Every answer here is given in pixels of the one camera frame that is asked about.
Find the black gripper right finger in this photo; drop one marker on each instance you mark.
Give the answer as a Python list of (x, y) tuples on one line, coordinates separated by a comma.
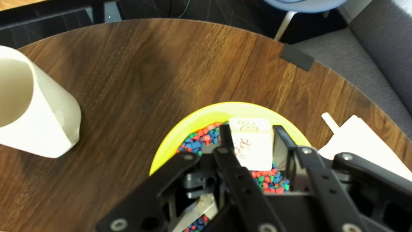
[(365, 189)]

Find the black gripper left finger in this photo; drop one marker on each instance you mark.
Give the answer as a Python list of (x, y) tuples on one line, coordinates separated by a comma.
[(232, 172)]

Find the white printed block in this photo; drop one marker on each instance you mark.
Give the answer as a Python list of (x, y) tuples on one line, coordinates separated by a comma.
[(253, 143)]

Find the yellow plastic bowl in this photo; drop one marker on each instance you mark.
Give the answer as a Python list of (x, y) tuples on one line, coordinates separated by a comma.
[(201, 114)]

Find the small colourful beads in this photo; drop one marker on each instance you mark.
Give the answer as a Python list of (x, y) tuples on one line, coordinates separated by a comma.
[(201, 143)]

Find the cream paper napkin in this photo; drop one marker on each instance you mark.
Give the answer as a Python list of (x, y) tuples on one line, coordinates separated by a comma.
[(365, 143)]

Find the dark grey sofa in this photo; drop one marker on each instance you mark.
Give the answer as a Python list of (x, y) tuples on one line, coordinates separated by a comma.
[(378, 52)]

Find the blue round chair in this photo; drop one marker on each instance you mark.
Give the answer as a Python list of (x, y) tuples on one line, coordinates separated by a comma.
[(300, 6)]

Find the white ceramic mug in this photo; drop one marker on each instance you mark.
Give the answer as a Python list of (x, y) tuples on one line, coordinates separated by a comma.
[(47, 121)]

